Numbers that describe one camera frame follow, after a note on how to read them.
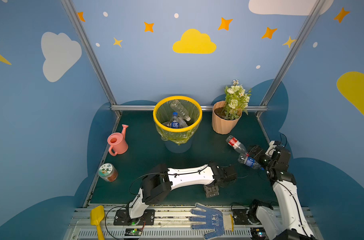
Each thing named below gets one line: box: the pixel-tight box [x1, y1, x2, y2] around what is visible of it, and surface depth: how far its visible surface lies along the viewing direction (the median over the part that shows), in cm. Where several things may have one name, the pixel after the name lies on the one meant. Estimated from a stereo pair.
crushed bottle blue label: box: [245, 156, 256, 168], surface depth 92 cm
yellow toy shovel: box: [90, 205, 105, 240], surface depth 75 cm
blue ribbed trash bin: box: [164, 135, 193, 154], surface depth 84 cm
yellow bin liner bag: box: [153, 95, 203, 145], surface depth 87 cm
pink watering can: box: [107, 124, 129, 157], surface depth 93 cm
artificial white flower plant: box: [222, 79, 253, 120], surface depth 95 cm
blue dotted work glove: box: [189, 202, 234, 240], surface depth 75 cm
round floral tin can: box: [98, 163, 118, 183], surface depth 84 cm
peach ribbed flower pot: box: [212, 100, 243, 135], surface depth 105 cm
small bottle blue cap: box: [171, 112, 180, 129], surface depth 90 cm
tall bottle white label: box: [170, 99, 191, 122], surface depth 92 cm
